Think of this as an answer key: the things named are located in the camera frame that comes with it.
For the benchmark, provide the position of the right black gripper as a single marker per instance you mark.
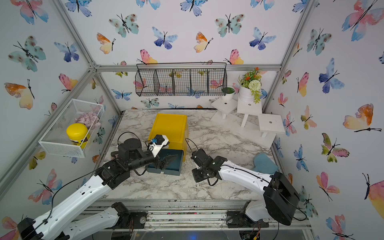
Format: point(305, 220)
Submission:
point(197, 178)

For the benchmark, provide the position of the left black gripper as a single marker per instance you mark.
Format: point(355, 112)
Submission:
point(166, 160)

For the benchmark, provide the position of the teal drawer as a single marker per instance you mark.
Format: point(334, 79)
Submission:
point(173, 165)

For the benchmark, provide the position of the yellow plastic drawer cabinet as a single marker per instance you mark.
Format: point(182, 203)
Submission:
point(175, 128)

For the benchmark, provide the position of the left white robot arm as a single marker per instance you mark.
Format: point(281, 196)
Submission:
point(59, 224)

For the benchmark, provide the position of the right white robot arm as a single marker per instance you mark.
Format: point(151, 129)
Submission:
point(278, 198)

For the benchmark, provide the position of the teal paddle board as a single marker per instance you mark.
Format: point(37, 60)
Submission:
point(263, 164)

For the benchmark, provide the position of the white tiered step shelf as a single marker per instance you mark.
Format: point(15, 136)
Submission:
point(247, 120)

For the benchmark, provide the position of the small white pot green plant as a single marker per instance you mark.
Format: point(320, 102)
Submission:
point(228, 94)

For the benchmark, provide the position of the pink flower bunch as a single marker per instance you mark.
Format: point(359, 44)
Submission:
point(90, 120)

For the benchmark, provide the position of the yellow lidded jar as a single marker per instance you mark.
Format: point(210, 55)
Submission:
point(78, 134)

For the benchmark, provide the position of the white pot with flowers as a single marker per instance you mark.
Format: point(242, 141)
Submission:
point(250, 86)

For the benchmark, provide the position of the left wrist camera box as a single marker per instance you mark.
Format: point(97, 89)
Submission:
point(158, 143)

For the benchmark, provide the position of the black wire wall basket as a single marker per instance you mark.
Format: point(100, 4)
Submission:
point(181, 79)

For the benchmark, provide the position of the white mesh wall basket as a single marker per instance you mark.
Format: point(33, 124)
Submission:
point(55, 140)

